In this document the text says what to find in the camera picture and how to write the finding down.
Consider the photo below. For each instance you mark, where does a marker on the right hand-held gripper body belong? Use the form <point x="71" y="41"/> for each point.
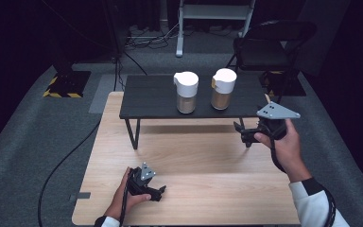
<point x="272" y="124"/>

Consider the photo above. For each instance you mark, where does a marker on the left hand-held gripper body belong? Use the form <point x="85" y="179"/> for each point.
<point x="140" y="183"/>

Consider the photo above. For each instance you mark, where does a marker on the white-lidded jar with tan tab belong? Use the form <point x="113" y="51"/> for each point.
<point x="223" y="90"/>

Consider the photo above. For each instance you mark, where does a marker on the white-lidded glass jar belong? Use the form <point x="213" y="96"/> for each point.
<point x="186" y="91"/>

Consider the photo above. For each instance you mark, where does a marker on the black shelf riser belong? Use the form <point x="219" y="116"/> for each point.
<point x="151" y="97"/>

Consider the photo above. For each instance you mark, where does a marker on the person's left hand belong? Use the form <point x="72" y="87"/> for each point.
<point x="123" y="198"/>

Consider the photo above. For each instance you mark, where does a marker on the person's right hand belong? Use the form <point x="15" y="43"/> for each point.
<point x="288" y="151"/>

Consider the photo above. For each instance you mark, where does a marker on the black stand base striped edge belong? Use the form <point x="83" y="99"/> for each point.
<point x="67" y="83"/>
<point x="291" y="85"/>

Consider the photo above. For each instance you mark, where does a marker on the grey tape strip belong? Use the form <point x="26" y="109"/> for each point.
<point x="80" y="195"/>

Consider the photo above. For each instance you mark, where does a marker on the black folding chair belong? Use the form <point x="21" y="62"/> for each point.
<point x="264" y="52"/>

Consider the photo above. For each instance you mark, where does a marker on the white metal stand frame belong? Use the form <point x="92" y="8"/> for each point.
<point x="214" y="12"/>

